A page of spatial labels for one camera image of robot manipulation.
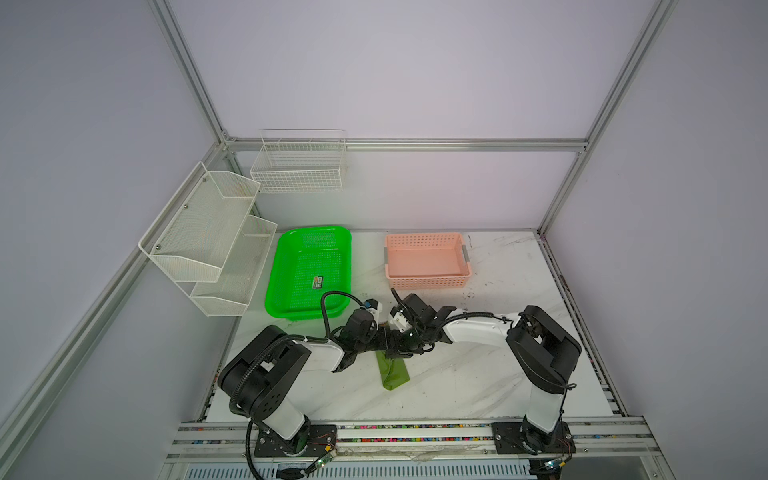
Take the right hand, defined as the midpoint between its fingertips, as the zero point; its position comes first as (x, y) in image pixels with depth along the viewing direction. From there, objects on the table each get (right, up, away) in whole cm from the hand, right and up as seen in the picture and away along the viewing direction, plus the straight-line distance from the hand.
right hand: (384, 356), depth 84 cm
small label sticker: (-24, +20, +20) cm, 37 cm away
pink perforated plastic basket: (+15, +27, +29) cm, 42 cm away
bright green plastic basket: (-31, +26, +26) cm, 48 cm away
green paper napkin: (+3, -5, 0) cm, 5 cm away
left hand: (+3, +4, +6) cm, 8 cm away
